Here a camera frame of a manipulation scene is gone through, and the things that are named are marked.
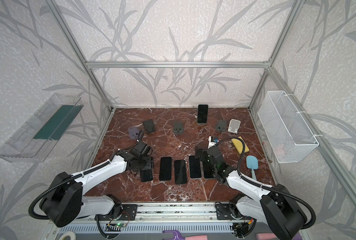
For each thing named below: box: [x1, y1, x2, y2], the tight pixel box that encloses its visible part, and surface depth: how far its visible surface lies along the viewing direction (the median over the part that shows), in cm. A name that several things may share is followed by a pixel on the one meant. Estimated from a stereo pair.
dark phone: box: [197, 104, 209, 124], surface depth 104 cm
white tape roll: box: [58, 231, 77, 240], surface depth 69 cm
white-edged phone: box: [189, 155, 202, 180], surface depth 91 cm
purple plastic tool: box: [162, 230, 208, 240], surface depth 69 cm
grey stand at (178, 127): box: [174, 121, 183, 135], surface depth 110 cm
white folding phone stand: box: [227, 118, 241, 134], surface depth 104 cm
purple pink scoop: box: [256, 233, 276, 240], surface depth 67 cm
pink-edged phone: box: [140, 169, 153, 182], surface depth 84 cm
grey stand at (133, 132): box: [128, 127, 140, 139], surface depth 103 cm
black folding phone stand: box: [143, 119, 156, 133], surface depth 106 cm
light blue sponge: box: [246, 155, 259, 181], surface depth 91 cm
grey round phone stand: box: [216, 120, 227, 132], surface depth 107 cm
